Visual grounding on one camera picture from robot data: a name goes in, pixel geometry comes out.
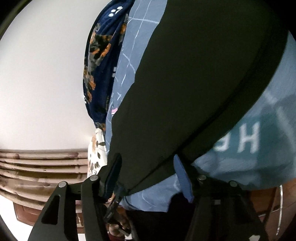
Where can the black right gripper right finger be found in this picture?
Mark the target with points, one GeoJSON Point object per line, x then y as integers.
{"type": "Point", "coordinates": [218, 210]}

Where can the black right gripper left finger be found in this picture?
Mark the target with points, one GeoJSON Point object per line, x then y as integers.
{"type": "Point", "coordinates": [57, 220]}

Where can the black pants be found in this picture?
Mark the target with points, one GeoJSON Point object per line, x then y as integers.
{"type": "Point", "coordinates": [205, 66]}

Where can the person's left hand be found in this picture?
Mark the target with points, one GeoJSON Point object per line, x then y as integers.
{"type": "Point", "coordinates": [121, 223]}

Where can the white floral pillow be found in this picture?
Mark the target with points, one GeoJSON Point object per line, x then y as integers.
{"type": "Point", "coordinates": [97, 153]}

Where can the beige pleated curtain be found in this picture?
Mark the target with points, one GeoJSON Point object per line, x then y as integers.
{"type": "Point", "coordinates": [28, 178]}

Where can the blue grid bedsheet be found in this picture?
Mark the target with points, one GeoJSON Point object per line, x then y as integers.
{"type": "Point", "coordinates": [257, 153]}

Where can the navy floral blanket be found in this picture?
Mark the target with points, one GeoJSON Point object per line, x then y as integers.
{"type": "Point", "coordinates": [102, 51]}

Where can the brown wooden bed frame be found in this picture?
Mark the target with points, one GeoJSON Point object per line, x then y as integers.
{"type": "Point", "coordinates": [268, 203]}

